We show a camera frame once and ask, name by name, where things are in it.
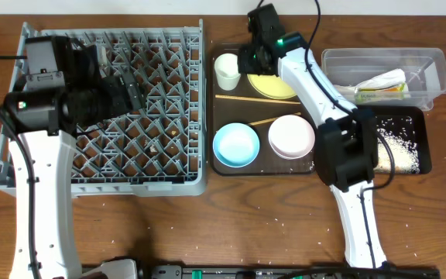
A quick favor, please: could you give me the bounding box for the yellow plate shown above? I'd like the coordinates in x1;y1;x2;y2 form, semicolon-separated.
247;74;297;100

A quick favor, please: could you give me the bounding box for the white paper cup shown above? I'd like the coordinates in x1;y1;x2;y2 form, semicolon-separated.
214;53;241;91

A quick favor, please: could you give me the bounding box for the pink bowl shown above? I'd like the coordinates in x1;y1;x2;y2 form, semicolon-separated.
268;115;315;160

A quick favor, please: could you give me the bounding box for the light blue bowl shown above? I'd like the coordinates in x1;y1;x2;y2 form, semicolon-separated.
212;122;260;168

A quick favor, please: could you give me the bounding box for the green orange snack wrapper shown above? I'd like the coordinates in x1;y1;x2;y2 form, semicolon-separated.
334;68;410;104

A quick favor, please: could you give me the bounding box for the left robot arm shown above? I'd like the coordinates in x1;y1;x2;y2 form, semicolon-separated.
1;36;146;278

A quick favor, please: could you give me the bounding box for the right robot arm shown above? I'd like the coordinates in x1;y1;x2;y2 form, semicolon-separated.
238;4;386;269

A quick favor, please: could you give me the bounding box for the upper wooden chopstick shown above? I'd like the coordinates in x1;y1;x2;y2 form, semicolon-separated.
215;95;301;105

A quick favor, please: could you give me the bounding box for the wooden chopstick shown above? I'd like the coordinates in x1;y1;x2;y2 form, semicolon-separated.
247;112;301;126
215;95;301;105

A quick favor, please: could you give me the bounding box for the lower wooden chopstick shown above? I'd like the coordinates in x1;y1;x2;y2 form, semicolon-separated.
247;112;301;126

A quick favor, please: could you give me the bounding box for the grey dish rack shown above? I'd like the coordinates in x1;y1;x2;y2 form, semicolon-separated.
0;19;208;198

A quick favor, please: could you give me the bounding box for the dark brown serving tray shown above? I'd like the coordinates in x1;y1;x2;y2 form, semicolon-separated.
208;41;320;177

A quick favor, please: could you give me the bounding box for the clear plastic bin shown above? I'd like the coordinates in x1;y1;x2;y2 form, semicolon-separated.
321;47;446;111

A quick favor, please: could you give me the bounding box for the black rectangular tray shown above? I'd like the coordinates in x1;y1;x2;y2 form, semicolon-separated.
368;106;432;174

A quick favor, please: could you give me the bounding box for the spilled rice pile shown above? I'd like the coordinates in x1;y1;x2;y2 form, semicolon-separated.
377;115;420;174

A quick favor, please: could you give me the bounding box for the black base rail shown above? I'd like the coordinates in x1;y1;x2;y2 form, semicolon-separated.
135;265;441;279

